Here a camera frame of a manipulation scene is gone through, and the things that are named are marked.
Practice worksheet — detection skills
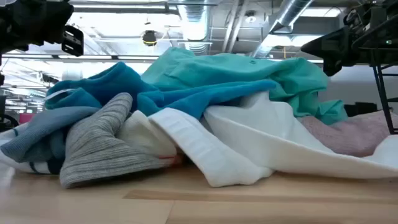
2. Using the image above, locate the grey-blue knit cloth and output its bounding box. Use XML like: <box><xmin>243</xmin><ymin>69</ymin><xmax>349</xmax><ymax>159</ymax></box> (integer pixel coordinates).
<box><xmin>0</xmin><ymin>106</ymin><xmax>100</xmax><ymax>163</ymax></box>

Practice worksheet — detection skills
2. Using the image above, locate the black computer monitor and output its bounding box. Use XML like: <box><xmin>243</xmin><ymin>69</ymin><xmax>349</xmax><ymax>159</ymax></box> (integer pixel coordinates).
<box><xmin>344</xmin><ymin>103</ymin><xmax>356</xmax><ymax>118</ymax></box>
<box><xmin>356</xmin><ymin>101</ymin><xmax>379</xmax><ymax>116</ymax></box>

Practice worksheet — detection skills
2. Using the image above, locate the long ceiling light strip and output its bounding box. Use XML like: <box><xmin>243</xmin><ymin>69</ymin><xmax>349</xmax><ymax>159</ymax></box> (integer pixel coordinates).
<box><xmin>0</xmin><ymin>54</ymin><xmax>324</xmax><ymax>65</ymax></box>

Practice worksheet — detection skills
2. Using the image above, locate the black ceiling device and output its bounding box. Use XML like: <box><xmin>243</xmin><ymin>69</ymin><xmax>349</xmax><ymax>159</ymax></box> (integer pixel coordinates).
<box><xmin>142</xmin><ymin>30</ymin><xmax>158</xmax><ymax>47</ymax></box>

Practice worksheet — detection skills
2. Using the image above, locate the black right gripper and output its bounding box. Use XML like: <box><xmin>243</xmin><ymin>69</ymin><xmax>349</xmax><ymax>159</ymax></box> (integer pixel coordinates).
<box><xmin>300</xmin><ymin>0</ymin><xmax>398</xmax><ymax>77</ymax></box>

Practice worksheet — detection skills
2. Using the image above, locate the silver slanted air duct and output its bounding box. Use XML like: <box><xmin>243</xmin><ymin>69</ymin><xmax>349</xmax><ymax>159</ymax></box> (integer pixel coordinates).
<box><xmin>251</xmin><ymin>0</ymin><xmax>313</xmax><ymax>59</ymax></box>

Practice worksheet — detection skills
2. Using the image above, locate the white cloth with navy stripes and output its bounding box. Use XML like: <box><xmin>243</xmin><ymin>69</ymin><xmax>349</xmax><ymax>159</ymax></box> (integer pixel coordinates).
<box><xmin>0</xmin><ymin>123</ymin><xmax>65</xmax><ymax>175</ymax></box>

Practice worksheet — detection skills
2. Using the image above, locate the grey striped knit cloth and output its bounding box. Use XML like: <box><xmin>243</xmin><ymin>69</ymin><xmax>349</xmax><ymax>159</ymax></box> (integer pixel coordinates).
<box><xmin>59</xmin><ymin>92</ymin><xmax>175</xmax><ymax>189</ymax></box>

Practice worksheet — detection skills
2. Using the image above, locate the silver spiral air duct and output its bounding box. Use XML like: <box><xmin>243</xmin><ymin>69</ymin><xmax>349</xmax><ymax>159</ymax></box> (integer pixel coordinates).
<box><xmin>177</xmin><ymin>0</ymin><xmax>213</xmax><ymax>56</ymax></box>

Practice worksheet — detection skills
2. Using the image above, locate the pink knit cloth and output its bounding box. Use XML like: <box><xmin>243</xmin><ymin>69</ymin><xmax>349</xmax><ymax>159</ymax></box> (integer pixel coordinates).
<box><xmin>298</xmin><ymin>110</ymin><xmax>398</xmax><ymax>158</ymax></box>

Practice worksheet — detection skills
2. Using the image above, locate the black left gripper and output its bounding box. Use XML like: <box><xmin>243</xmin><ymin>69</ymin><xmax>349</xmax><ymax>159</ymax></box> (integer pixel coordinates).
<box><xmin>0</xmin><ymin>0</ymin><xmax>84</xmax><ymax>57</ymax></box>

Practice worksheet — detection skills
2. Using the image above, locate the teal green cloth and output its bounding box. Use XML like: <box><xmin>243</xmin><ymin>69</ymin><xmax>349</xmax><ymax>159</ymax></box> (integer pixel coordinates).
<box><xmin>141</xmin><ymin>46</ymin><xmax>348</xmax><ymax>126</ymax></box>

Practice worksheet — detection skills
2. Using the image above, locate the large white cloth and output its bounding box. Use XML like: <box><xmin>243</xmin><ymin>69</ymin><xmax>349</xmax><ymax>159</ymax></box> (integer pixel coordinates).
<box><xmin>203</xmin><ymin>91</ymin><xmax>398</xmax><ymax>180</ymax></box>

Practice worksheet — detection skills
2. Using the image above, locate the cream white knit cloth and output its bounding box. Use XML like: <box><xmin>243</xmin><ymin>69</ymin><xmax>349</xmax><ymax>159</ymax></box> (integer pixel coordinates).
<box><xmin>116</xmin><ymin>110</ymin><xmax>178</xmax><ymax>160</ymax></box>

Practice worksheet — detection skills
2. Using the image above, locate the blue fleece towel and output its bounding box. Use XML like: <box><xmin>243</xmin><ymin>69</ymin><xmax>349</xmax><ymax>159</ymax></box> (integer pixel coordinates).
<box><xmin>44</xmin><ymin>61</ymin><xmax>277</xmax><ymax>121</ymax></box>

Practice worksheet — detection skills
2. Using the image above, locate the black wire basket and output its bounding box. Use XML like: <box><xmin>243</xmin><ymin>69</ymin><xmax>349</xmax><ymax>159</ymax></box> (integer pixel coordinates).
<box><xmin>351</xmin><ymin>14</ymin><xmax>398</xmax><ymax>135</ymax></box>

